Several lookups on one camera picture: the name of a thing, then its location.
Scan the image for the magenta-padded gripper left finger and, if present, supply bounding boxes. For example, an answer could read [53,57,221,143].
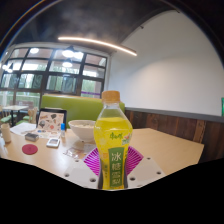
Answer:
[63,147,103,190]

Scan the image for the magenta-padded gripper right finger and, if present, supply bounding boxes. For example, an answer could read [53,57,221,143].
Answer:
[124,145,167,189]

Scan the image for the yellow drink bottle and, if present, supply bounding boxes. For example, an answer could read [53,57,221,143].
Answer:
[93,90,134,191]

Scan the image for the clear plastic wrapper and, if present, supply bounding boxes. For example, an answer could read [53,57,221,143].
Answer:
[63,139,98,160]

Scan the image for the small white device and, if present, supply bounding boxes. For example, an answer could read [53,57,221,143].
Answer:
[45,137,62,149]

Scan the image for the white bowl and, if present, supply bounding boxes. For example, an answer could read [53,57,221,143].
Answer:
[68,119,97,142]

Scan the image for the printed sticker sheet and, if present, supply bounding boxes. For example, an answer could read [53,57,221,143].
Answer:
[33,128,63,140]

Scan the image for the flat round red coaster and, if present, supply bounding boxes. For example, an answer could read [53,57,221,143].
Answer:
[21,143,39,156]

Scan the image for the small dark box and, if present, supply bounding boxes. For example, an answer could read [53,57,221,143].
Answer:
[24,132,40,142]

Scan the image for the black tablet with picture screen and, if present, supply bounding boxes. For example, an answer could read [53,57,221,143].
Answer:
[35,107,68,132]

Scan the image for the green booth bench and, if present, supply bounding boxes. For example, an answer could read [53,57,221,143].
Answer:
[39,94,126,129]

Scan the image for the white paper sheet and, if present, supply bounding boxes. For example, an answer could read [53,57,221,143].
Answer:
[9,122,38,136]

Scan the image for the wooden chairs with green seats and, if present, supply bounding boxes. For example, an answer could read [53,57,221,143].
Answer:
[0,106,38,126]

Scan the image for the wooden dining table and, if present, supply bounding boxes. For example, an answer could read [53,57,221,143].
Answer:
[2,104,29,126]

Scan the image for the curved linear ceiling light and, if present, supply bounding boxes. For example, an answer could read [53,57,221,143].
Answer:
[57,36,138,57]

